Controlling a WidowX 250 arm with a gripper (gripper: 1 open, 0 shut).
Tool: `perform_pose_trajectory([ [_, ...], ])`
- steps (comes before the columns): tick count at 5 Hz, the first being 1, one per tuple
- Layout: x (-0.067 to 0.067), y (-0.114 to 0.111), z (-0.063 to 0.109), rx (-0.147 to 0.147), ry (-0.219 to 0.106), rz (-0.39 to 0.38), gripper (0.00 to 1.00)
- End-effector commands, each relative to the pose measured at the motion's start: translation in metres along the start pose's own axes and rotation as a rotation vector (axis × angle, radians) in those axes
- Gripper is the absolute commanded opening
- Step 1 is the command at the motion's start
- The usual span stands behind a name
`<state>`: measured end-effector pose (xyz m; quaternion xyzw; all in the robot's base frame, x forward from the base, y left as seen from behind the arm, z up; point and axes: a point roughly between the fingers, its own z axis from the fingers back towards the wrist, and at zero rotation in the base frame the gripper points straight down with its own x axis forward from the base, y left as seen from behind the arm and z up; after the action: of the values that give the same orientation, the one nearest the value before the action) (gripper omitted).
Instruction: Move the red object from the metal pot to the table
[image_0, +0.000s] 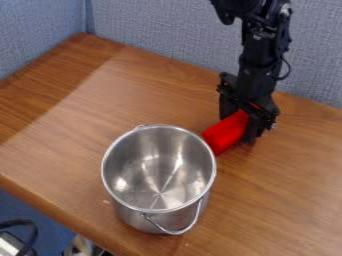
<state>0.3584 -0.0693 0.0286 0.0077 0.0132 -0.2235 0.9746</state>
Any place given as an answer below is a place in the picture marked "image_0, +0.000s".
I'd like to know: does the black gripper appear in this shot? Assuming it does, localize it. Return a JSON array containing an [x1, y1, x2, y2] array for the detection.
[[218, 61, 281, 144]]

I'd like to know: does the red rectangular block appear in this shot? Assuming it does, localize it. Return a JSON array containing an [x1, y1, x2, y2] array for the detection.
[[202, 110, 249, 155]]

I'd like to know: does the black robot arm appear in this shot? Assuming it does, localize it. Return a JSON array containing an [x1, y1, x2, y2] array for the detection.
[[210, 0, 293, 143]]

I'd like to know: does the grey box under table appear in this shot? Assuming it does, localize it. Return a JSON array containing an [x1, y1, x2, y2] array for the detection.
[[0, 232, 38, 256]]

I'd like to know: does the metal pot with handle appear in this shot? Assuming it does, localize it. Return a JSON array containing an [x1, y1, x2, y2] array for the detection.
[[101, 124, 217, 235]]

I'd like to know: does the black cable under table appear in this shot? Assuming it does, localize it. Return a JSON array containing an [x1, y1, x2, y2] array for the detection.
[[0, 218, 40, 256]]

